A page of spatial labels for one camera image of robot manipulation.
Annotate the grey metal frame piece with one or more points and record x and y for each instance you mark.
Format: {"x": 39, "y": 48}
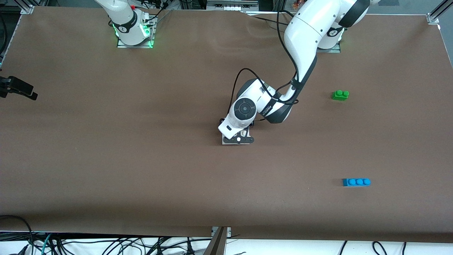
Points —
{"x": 230, "y": 7}

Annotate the brown table cover sheet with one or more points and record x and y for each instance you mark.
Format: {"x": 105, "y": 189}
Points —
{"x": 226, "y": 194}

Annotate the white studded base plate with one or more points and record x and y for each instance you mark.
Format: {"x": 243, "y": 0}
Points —
{"x": 223, "y": 141}

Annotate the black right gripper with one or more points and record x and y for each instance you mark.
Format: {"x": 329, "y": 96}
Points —
{"x": 2, "y": 85}

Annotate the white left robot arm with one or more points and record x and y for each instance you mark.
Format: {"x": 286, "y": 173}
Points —
{"x": 308, "y": 28}

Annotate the orange background clutter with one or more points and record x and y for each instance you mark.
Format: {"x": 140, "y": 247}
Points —
{"x": 297, "y": 4}

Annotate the blue three-stud block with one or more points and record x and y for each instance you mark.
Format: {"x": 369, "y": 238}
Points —
{"x": 355, "y": 182}

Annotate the green two-stud block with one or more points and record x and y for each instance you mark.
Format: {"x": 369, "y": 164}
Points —
{"x": 339, "y": 96}

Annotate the aluminium frame profile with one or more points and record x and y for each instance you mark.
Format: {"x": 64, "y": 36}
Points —
{"x": 433, "y": 17}
{"x": 28, "y": 7}

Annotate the aluminium table leg profile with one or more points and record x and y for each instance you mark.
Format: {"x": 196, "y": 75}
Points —
{"x": 217, "y": 244}

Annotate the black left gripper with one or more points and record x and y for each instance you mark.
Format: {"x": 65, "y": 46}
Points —
{"x": 251, "y": 124}

